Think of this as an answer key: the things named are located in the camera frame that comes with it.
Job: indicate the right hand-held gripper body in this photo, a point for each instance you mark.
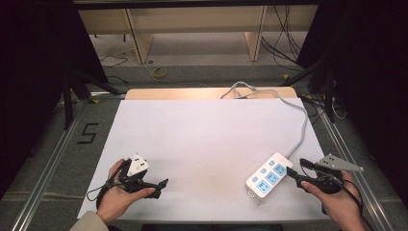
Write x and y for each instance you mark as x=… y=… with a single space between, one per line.
x=336 y=163

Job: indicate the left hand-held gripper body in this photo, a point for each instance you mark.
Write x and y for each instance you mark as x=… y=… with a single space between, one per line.
x=137 y=166

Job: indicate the white power strip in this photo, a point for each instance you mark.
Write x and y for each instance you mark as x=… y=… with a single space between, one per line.
x=269 y=175

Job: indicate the person's left hand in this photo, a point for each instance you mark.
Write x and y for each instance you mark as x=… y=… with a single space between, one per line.
x=117 y=199

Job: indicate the person's right hand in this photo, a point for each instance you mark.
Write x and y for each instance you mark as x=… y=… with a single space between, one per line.
x=336 y=202

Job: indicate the white board table cover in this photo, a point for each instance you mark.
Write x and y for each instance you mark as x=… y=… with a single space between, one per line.
x=198 y=144

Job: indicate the black metal stand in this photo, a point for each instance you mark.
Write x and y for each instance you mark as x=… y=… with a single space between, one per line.
x=68 y=102
x=327 y=96

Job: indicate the dark curtain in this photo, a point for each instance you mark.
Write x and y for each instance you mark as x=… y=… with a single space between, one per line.
x=372 y=80
x=29 y=80

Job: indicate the light wooden desk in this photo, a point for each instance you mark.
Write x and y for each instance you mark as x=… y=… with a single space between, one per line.
x=192 y=17

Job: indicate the aluminium floor rail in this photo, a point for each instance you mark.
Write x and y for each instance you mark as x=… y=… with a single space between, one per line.
x=48 y=166
x=362 y=183

